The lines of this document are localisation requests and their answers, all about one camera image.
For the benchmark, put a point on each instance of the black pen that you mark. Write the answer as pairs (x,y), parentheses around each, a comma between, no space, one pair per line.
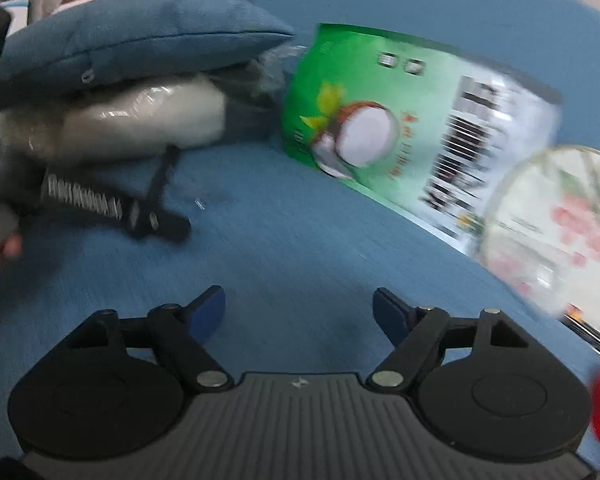
(162,175)

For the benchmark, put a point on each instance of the small clear plastic piece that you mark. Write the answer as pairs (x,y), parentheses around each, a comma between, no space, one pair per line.
(200,203)

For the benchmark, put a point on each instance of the black slim bar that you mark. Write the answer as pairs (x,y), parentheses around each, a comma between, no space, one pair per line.
(590,332)

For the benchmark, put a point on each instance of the green coconut snack bag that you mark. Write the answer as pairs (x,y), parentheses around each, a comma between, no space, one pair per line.
(380,60)

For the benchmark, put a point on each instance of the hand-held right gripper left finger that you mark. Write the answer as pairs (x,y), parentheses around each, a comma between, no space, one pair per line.
(207,315)

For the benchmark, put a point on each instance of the round floral fan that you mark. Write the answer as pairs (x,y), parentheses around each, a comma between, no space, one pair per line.
(540,210)

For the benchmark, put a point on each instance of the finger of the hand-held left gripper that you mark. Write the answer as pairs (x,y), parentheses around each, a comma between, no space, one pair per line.
(137,210)
(170,227)

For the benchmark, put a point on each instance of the blue pillow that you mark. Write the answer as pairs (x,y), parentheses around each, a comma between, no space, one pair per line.
(130,35)

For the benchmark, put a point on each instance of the crumpled clear plastic bag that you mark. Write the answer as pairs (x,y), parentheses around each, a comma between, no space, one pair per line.
(275,70)

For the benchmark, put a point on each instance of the person's left hand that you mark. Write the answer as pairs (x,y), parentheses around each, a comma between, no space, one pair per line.
(7,252)

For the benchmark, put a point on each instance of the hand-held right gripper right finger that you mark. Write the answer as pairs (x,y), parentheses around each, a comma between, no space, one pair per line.
(390,317)

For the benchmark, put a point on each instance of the plastic-wrapped white roll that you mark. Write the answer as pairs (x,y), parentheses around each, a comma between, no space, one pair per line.
(120,120)

